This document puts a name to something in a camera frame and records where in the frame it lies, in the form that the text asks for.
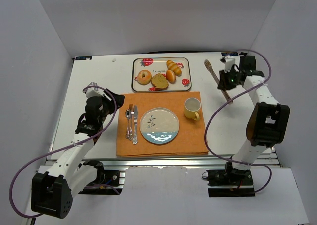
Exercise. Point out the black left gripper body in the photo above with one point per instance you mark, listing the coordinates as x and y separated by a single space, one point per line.
113 101

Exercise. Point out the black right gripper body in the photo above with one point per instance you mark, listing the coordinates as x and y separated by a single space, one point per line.
223 84

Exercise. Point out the metal serving tongs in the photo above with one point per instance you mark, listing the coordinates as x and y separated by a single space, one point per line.
210 69

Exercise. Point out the brown bread slice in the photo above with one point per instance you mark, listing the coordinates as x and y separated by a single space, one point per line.
159 82

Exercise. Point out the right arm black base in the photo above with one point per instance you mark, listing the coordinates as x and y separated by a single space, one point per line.
222 184

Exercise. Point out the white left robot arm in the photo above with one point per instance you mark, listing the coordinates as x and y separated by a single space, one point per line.
53 191

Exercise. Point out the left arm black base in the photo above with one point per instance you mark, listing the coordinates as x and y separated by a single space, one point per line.
107 182

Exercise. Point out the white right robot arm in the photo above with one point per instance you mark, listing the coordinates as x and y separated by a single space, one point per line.
268 121

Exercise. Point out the striped long bread roll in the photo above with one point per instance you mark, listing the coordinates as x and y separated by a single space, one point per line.
174 67

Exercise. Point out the silver spoon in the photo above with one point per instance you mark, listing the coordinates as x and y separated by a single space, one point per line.
127 115

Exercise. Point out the silver fork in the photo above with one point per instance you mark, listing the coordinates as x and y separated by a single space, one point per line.
131 114

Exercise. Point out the blue label right corner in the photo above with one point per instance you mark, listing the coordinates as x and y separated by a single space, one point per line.
229 53

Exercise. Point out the blue label corner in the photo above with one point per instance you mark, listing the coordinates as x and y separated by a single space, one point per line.
79 58
229 53

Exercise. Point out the silver table knife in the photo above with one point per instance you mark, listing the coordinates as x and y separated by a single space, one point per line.
135 114

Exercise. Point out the sugared bagel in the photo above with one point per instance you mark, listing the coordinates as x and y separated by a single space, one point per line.
144 77

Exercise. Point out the yellow ceramic mug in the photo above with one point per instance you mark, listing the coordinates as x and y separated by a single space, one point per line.
191 108

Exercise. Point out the strawberry print white tray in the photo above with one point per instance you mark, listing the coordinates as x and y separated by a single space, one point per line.
158 65

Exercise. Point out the blue label left corner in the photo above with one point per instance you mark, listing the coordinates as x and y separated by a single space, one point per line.
79 58

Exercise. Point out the white blue ceramic plate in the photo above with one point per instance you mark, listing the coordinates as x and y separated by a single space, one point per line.
159 126

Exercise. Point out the round golden bun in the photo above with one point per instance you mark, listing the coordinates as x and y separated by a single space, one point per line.
171 76

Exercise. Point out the orange cloth placemat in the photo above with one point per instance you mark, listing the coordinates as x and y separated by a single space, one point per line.
190 138

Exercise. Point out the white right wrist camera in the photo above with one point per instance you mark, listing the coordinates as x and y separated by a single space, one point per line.
229 62

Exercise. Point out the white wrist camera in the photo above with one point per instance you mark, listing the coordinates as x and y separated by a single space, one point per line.
229 62
92 90

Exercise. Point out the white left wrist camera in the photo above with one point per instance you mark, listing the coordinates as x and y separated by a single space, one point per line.
92 90

